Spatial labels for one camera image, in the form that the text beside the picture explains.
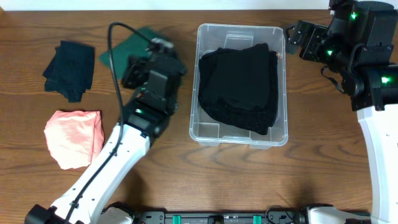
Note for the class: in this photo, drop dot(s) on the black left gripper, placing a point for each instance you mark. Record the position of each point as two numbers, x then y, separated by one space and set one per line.
137 71

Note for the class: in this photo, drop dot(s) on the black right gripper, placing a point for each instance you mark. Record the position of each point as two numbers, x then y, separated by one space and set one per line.
324 37

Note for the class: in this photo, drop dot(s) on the dark green garment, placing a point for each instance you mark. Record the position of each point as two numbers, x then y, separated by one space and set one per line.
132 46

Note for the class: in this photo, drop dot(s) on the dark navy garment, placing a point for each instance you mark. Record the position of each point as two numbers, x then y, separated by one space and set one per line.
71 70

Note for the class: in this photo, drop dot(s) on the plain black garment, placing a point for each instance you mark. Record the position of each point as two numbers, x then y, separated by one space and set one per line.
242 79

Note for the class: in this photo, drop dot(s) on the clear plastic storage bin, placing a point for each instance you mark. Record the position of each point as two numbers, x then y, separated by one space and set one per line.
204 129

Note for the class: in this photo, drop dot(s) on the pink garment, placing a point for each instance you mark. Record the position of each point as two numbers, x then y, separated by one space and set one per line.
74 138

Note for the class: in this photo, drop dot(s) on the black glittery garment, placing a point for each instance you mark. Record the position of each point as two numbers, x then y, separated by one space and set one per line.
258 121

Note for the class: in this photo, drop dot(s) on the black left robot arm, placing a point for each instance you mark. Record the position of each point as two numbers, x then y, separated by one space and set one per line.
144 118

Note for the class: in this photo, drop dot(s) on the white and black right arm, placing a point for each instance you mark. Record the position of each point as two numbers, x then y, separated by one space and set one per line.
360 52

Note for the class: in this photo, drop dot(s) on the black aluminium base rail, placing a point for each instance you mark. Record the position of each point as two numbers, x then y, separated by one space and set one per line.
119 213

